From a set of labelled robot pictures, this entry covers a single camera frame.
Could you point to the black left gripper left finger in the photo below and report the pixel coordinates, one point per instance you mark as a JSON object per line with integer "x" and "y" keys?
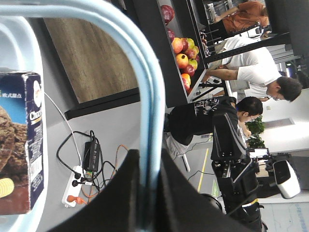
{"x": 114, "y": 209}

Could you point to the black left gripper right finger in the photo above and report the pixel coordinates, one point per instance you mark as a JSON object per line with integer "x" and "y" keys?
{"x": 180, "y": 208}

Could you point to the dark blue Chocofello cookie box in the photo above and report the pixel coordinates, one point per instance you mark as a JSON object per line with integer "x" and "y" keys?
{"x": 21, "y": 141}

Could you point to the light blue plastic basket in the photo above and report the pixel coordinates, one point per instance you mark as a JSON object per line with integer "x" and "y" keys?
{"x": 147, "y": 71}

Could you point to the white power strip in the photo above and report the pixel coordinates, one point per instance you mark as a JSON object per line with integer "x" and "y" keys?
{"x": 71, "y": 189}

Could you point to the black power adapter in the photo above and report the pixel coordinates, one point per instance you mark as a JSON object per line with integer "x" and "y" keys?
{"x": 91, "y": 156}

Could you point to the black robot on stand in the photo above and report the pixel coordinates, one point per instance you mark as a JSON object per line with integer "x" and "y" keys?
{"x": 241, "y": 173}

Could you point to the person in black shirt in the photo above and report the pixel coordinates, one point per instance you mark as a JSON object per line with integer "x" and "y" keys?
{"x": 186, "y": 121}

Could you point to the black wooden produce stand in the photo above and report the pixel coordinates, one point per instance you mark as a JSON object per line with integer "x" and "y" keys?
{"x": 98, "y": 69}

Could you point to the pile of red apples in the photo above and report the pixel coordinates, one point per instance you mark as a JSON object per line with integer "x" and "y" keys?
{"x": 183, "y": 45}

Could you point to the person in white shirt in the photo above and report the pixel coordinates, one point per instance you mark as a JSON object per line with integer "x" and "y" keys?
{"x": 258, "y": 68}

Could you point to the person in orange shirt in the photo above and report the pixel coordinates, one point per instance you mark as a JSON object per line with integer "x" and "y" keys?
{"x": 241, "y": 17}

